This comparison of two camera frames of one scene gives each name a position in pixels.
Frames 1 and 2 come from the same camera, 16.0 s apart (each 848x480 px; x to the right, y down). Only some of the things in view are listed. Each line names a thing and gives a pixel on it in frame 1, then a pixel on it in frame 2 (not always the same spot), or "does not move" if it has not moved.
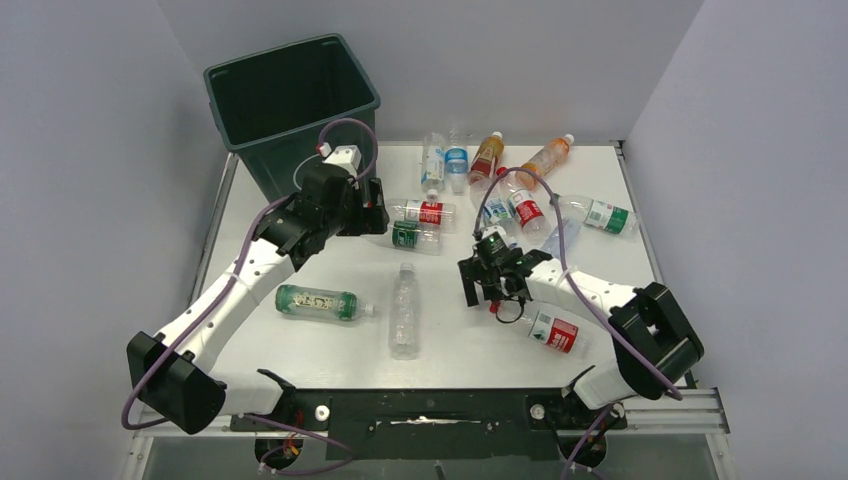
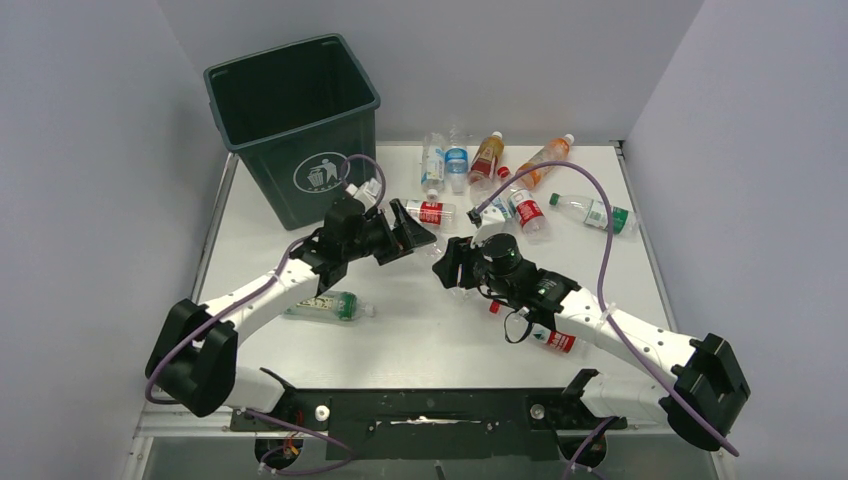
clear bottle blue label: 456,167 does not move
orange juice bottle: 542,163 does not move
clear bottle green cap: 598,214 does not move
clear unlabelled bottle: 404,314 to 460,293
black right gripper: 474,270 to 460,252
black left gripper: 369,221 to 402,240
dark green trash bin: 280,108 does not move
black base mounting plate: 437,425 does not move
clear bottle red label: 422,211 does not move
